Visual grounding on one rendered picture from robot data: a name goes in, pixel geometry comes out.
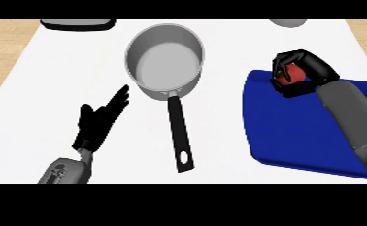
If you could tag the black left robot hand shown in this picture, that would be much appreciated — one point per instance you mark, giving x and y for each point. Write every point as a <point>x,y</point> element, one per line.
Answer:
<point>97,123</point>

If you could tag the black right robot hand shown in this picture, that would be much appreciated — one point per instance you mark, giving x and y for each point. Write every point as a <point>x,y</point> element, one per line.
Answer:
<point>312,65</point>

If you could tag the red bell pepper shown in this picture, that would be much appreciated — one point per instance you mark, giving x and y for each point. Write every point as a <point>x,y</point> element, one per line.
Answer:
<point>291,74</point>

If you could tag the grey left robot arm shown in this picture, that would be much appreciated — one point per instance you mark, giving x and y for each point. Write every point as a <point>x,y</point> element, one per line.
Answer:
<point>66,171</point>

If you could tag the blue tray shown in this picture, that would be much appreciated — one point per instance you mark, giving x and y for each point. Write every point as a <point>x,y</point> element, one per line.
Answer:
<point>291,129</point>

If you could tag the grey rounded object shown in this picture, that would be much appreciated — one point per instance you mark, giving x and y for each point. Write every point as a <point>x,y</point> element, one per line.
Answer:
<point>287,23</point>

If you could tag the black and grey appliance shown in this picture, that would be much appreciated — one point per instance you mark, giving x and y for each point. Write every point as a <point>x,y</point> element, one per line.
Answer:
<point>75,25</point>

